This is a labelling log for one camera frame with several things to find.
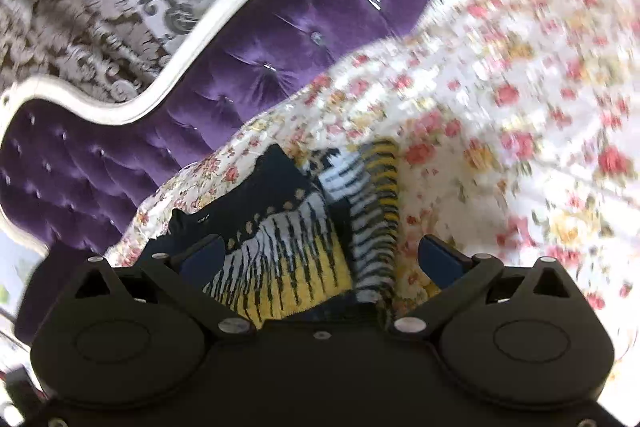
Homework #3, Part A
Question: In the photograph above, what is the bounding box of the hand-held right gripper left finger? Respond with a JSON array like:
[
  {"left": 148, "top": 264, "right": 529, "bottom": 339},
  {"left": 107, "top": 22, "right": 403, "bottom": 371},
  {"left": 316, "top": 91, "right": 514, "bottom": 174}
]
[{"left": 74, "top": 234, "right": 256, "bottom": 339}]

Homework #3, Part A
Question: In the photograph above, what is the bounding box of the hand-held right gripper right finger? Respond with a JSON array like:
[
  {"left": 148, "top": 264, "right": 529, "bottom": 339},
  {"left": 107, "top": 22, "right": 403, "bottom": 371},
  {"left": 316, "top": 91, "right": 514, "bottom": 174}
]
[{"left": 392, "top": 234, "right": 584, "bottom": 339}]

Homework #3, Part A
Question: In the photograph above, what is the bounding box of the yellow navy patterned knit sweater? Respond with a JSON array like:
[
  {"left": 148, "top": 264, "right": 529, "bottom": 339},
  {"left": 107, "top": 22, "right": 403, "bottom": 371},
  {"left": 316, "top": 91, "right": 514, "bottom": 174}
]
[{"left": 167, "top": 139, "right": 403, "bottom": 327}]

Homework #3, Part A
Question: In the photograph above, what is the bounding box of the floral print blanket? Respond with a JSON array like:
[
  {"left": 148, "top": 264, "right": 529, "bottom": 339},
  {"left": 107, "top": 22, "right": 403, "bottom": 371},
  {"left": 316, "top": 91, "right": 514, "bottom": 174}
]
[{"left": 105, "top": 0, "right": 640, "bottom": 358}]

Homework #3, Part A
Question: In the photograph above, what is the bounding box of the purple tufted sofa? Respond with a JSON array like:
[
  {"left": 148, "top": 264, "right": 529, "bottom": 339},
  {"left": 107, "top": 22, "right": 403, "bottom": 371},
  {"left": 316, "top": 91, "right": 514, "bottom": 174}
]
[{"left": 0, "top": 0, "right": 506, "bottom": 345}]

